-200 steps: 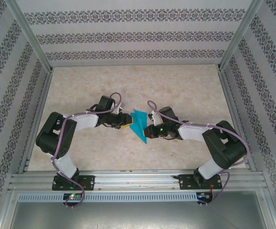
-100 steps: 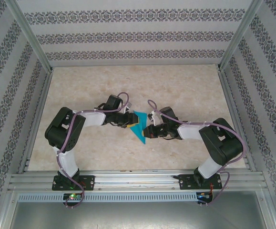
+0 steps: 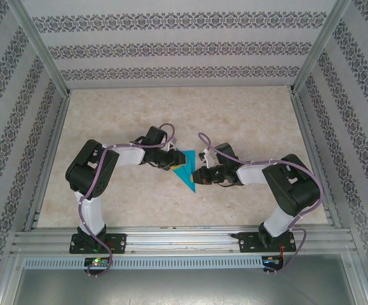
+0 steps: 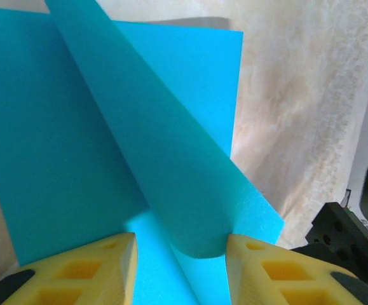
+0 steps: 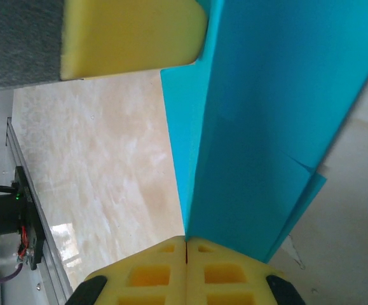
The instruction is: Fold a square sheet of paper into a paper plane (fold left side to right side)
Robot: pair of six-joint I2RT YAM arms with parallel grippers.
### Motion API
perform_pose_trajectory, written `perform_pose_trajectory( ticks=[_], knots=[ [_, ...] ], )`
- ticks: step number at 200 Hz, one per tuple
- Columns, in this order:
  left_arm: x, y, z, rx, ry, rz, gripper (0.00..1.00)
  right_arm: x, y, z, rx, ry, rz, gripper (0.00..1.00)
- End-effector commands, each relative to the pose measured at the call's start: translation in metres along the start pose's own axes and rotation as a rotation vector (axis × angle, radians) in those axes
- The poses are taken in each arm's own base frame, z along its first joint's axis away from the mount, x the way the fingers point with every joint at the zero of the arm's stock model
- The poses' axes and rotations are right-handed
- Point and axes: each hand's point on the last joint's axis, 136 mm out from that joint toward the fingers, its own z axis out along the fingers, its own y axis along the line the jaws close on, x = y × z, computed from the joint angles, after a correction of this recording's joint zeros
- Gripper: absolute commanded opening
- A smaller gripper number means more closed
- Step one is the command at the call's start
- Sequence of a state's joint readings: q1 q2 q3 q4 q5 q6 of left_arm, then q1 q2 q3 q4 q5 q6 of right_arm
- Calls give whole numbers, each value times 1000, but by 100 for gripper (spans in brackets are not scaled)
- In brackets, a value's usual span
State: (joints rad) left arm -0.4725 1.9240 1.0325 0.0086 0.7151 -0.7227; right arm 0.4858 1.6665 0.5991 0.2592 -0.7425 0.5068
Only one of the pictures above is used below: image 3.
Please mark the aluminium frame bar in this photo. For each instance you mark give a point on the aluminium frame bar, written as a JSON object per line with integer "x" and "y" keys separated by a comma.
{"x": 358, "y": 279}
{"x": 9, "y": 276}

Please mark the grey metal sheet panel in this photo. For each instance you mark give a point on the grey metal sheet panel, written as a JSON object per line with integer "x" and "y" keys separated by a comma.
{"x": 183, "y": 289}

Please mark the circuit board with green light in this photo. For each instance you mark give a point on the circuit board with green light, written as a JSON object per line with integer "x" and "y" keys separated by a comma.
{"x": 97, "y": 261}

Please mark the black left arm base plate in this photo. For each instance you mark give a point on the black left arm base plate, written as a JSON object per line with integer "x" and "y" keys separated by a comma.
{"x": 120, "y": 243}

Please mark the teal cloth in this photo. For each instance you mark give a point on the teal cloth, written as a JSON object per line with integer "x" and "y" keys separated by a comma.
{"x": 188, "y": 173}

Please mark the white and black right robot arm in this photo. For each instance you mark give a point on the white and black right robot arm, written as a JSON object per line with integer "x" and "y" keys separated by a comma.
{"x": 250, "y": 174}

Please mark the aluminium corner post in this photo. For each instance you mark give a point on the aluminium corner post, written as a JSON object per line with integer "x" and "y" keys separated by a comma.
{"x": 320, "y": 44}
{"x": 40, "y": 44}

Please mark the long aluminium mounting rail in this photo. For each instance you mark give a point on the long aluminium mounting rail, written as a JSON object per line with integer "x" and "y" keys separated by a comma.
{"x": 183, "y": 238}

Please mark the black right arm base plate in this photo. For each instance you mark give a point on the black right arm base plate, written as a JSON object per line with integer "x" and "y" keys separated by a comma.
{"x": 247, "y": 243}

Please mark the aluminium table side rail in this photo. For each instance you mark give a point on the aluminium table side rail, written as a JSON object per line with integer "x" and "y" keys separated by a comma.
{"x": 51, "y": 165}
{"x": 314, "y": 152}

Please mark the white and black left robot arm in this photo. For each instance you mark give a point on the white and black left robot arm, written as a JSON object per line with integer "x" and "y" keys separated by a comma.
{"x": 93, "y": 216}

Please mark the small circuit board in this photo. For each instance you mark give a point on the small circuit board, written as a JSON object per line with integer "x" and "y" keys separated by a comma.
{"x": 271, "y": 260}

